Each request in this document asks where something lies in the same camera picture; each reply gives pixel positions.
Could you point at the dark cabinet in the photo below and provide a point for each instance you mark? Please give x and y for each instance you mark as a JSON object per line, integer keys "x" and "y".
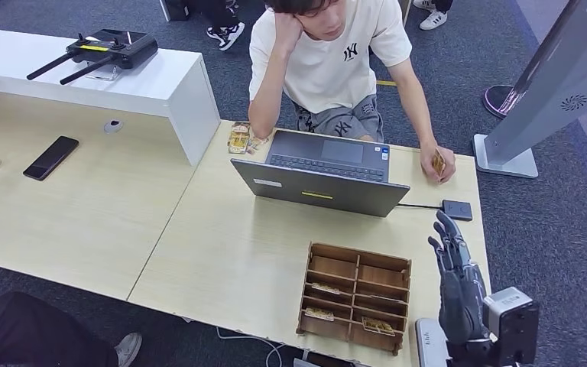
{"x": 174, "y": 7}

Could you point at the person's left hand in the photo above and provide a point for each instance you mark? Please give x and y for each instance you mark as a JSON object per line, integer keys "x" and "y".
{"x": 427, "y": 157}

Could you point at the person in dark trousers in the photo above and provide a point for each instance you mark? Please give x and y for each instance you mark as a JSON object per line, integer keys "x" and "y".
{"x": 20, "y": 334}

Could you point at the small black square pad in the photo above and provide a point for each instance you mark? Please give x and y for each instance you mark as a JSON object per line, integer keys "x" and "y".
{"x": 458, "y": 210}

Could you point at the bystander with white shoes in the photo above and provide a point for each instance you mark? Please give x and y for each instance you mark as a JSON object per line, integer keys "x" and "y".
{"x": 434, "y": 19}

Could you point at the yellow floor tape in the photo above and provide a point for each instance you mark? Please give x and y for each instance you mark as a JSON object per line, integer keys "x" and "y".
{"x": 385, "y": 83}

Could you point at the wooden compartment card box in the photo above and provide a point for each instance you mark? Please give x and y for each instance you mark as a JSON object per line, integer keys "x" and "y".
{"x": 334, "y": 268}

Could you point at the white card reader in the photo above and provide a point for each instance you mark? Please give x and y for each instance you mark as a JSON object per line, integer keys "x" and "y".
{"x": 427, "y": 344}

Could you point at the person's right hand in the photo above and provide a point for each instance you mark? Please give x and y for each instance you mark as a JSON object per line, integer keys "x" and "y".
{"x": 287, "y": 31}

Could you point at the grey laptop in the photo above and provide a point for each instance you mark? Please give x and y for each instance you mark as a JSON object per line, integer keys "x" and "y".
{"x": 324, "y": 190}

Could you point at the pale and black wrist camera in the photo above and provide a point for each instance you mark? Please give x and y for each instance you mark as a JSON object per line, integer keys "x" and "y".
{"x": 514, "y": 329}

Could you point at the white desk riser shelf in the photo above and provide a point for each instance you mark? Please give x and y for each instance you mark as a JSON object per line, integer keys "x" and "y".
{"x": 146, "y": 81}

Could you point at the bystander with black shoes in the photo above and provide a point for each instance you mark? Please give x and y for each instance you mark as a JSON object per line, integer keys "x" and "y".
{"x": 227, "y": 33}

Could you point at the gold ID card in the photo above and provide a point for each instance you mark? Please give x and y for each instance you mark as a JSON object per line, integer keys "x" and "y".
{"x": 439, "y": 163}

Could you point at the person's left forearm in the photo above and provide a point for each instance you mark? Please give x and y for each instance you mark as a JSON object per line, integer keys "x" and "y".
{"x": 417, "y": 114}

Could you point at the pale patterned card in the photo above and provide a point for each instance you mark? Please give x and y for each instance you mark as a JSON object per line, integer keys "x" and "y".
{"x": 259, "y": 143}

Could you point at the black smartphone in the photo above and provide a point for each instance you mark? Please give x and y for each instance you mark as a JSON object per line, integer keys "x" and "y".
{"x": 50, "y": 158}

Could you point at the clear controller stand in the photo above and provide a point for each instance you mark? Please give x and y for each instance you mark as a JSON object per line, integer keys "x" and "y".
{"x": 103, "y": 75}

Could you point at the grey kiosk stand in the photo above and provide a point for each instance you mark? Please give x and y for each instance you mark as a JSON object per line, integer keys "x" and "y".
{"x": 551, "y": 86}

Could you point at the round grey desk grommet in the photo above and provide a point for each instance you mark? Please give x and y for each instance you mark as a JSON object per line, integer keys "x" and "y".
{"x": 113, "y": 126}

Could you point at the round metal stanchion base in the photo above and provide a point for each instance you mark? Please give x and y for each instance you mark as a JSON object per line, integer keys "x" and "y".
{"x": 496, "y": 99}

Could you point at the gold patterned card pile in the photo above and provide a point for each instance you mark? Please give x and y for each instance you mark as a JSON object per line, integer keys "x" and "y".
{"x": 239, "y": 138}

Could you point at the black remote controller with antennas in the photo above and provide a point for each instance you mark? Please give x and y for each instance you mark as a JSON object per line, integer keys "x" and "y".
{"x": 116, "y": 48}

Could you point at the gold patterned room card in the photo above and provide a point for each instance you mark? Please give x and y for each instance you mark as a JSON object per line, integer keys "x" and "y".
{"x": 378, "y": 327}
{"x": 320, "y": 314}
{"x": 326, "y": 290}

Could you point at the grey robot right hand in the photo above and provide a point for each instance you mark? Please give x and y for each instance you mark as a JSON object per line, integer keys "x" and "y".
{"x": 460, "y": 299}

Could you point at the person's right forearm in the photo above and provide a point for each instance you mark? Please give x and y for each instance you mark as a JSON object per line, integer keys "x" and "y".
{"x": 270, "y": 91}

